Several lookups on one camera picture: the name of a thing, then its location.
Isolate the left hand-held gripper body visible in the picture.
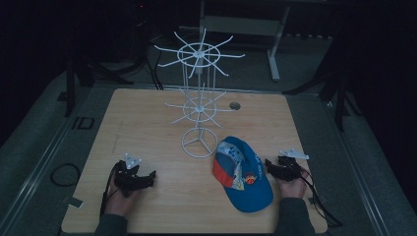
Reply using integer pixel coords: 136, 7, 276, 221
113, 151, 149, 199

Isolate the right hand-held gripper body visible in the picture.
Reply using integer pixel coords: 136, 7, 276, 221
274, 147, 311, 183

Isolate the blue and orange baseball cap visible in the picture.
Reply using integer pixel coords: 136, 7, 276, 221
211, 136, 274, 213

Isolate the white wire hat rack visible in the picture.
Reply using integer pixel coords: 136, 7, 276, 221
153, 28, 246, 159

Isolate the person's right hand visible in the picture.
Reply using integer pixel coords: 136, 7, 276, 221
275, 170, 312, 200

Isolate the person's left hand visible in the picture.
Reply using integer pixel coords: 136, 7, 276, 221
104, 176, 143, 218

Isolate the grey tape piece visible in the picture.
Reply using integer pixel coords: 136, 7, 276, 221
67, 197, 85, 209

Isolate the black tripod stand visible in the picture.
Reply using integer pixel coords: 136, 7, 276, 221
283, 62, 363, 133
63, 53, 135, 118

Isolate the left hand-held gripper cable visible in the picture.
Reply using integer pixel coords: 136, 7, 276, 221
99, 162, 121, 218

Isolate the hand-held gripper cable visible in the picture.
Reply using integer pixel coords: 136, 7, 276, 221
298, 166, 344, 229
99, 162, 121, 218

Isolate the right hand-held gripper cable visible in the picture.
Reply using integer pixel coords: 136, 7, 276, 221
298, 166, 344, 229

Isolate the black cable bundle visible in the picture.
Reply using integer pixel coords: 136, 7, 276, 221
143, 48, 165, 91

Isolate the grey metal desk frame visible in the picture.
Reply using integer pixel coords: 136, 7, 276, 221
198, 0, 292, 83

